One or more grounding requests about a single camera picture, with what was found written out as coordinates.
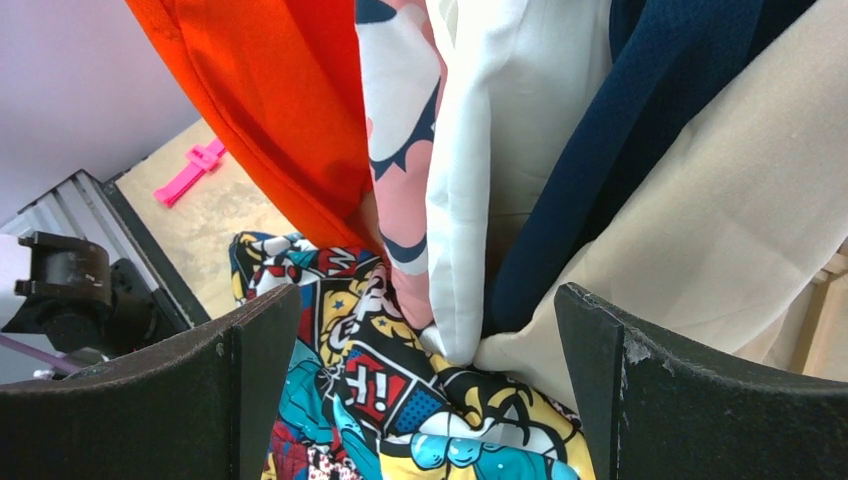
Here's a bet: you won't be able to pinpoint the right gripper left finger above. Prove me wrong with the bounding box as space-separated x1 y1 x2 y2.
1 285 301 479

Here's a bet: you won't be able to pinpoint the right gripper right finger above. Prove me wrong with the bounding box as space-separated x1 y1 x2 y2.
555 283 847 479

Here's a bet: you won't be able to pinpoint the colourful comic print shorts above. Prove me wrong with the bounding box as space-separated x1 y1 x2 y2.
229 232 594 479

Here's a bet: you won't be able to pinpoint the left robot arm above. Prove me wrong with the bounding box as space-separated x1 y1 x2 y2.
1 231 167 378

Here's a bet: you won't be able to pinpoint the beige shorts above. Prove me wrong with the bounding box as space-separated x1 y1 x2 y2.
473 0 848 412

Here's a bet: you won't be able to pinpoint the orange shorts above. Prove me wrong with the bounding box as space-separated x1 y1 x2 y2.
129 1 380 250

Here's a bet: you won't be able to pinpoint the navy blue shorts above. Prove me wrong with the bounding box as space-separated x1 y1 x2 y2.
482 0 809 336

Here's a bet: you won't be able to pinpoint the white shorts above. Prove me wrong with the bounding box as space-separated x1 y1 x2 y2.
425 1 611 365

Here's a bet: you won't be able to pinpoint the pink patterned shorts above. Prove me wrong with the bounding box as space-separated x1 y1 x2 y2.
354 1 443 329

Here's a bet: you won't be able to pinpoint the pink plastic clip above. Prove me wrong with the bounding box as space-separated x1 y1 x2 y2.
153 138 228 208

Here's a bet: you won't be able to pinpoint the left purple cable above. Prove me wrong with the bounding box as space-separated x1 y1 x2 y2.
0 333 84 376

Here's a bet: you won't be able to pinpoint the wooden clothes rack frame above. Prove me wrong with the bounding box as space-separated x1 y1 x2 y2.
788 240 847 376

